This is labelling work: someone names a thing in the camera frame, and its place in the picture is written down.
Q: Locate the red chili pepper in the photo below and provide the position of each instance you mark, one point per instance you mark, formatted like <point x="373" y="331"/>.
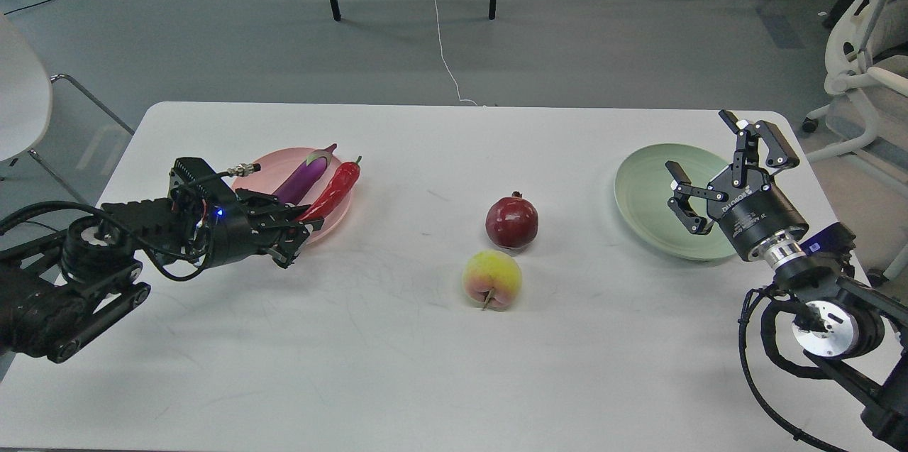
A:
<point x="338" y="187"/>

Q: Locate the dark red pomegranate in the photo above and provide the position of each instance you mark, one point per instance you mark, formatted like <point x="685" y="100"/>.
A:
<point x="512" y="222"/>

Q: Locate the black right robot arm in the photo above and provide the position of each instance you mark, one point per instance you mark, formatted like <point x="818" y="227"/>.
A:
<point x="818" y="315"/>

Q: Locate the yellow pink peach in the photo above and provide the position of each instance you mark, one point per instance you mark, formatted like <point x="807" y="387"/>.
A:
<point x="492" y="278"/>

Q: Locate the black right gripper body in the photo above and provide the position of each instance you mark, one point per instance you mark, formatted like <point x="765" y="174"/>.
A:
<point x="753" y="212"/>

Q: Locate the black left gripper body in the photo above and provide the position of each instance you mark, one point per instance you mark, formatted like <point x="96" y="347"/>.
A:
<point x="234" y="235"/>

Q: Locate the pink plate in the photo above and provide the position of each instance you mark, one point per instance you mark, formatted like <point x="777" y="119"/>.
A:
<point x="278" y="165"/>

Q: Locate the white office chair at right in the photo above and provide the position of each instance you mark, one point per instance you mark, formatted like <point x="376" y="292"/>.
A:
<point x="866" y="69"/>

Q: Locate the green plate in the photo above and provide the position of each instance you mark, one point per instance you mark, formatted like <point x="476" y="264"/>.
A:
<point x="643" y="188"/>

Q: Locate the purple eggplant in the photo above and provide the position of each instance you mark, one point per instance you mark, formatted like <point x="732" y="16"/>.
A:
<point x="294" y="188"/>

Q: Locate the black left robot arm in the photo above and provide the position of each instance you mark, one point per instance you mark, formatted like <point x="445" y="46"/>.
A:
<point x="61" y="291"/>

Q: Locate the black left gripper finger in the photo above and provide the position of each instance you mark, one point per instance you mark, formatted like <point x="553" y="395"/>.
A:
<point x="290" y="237"/>
<point x="256" y="203"/>

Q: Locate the white chair at left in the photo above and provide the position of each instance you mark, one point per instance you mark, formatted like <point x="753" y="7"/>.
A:
<point x="27" y="95"/>

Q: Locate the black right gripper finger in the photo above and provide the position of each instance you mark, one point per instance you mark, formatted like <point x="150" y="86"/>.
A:
<point x="682" y="191"/>
<point x="781" y="155"/>

